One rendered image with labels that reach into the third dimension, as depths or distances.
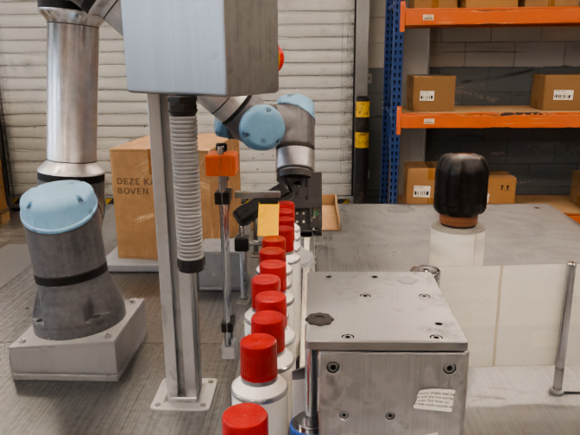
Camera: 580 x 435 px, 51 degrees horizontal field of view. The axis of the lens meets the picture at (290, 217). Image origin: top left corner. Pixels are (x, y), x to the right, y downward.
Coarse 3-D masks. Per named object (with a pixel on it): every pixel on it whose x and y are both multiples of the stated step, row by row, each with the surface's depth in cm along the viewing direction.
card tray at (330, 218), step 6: (324, 198) 206; (330, 198) 206; (336, 198) 201; (324, 204) 207; (330, 204) 207; (336, 204) 196; (324, 210) 200; (330, 210) 200; (336, 210) 196; (324, 216) 193; (330, 216) 193; (336, 216) 193; (252, 222) 180; (324, 222) 186; (330, 222) 186; (336, 222) 186; (252, 228) 180; (324, 228) 180; (330, 228) 179; (336, 228) 179
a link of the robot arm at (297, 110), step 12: (288, 96) 118; (300, 96) 117; (288, 108) 117; (300, 108) 117; (312, 108) 119; (288, 120) 115; (300, 120) 116; (312, 120) 118; (288, 132) 116; (300, 132) 115; (312, 132) 117; (288, 144) 115; (300, 144) 115; (312, 144) 117
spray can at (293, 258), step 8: (280, 232) 88; (288, 232) 88; (288, 240) 88; (288, 248) 89; (288, 256) 89; (296, 256) 90; (296, 264) 89; (296, 272) 89; (296, 280) 90; (296, 288) 90; (296, 296) 90; (296, 304) 91; (296, 312) 91; (296, 320) 91; (296, 328) 92; (296, 336) 92; (296, 344) 92; (296, 352) 93; (296, 360) 93
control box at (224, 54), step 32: (128, 0) 72; (160, 0) 69; (192, 0) 66; (224, 0) 64; (256, 0) 68; (128, 32) 74; (160, 32) 70; (192, 32) 67; (224, 32) 65; (256, 32) 69; (128, 64) 75; (160, 64) 72; (192, 64) 68; (224, 64) 66; (256, 64) 69; (224, 96) 67
